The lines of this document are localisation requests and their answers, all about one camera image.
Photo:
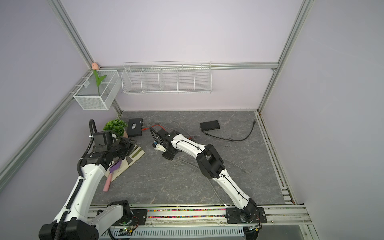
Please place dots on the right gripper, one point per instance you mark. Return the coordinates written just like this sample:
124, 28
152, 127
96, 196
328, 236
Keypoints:
170, 157

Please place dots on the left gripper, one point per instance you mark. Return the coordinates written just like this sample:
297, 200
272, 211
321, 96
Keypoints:
128, 144

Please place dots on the large black network switch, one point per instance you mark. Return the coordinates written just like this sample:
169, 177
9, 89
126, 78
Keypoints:
134, 128

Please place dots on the small black network switch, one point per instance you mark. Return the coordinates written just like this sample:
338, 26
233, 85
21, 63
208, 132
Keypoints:
209, 126

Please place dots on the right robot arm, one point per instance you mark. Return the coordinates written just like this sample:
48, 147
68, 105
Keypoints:
211, 165

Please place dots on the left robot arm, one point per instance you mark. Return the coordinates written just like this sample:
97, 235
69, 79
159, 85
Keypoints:
72, 222

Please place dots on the green potted plant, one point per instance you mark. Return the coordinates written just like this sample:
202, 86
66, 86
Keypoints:
117, 126

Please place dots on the pink purple brush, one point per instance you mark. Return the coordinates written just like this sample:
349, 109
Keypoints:
113, 168

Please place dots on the white mesh box basket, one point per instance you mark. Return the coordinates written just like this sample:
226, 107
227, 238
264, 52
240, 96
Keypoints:
87, 94

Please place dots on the pink artificial tulip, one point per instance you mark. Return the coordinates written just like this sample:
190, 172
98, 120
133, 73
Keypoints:
99, 79

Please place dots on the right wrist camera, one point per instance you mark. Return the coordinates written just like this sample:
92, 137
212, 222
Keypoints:
159, 147

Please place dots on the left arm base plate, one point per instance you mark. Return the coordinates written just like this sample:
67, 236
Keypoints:
137, 217

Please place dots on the long white wire basket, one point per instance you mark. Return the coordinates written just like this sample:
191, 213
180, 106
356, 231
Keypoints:
167, 77

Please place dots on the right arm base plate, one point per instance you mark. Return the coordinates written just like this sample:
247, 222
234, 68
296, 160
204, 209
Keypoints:
237, 216

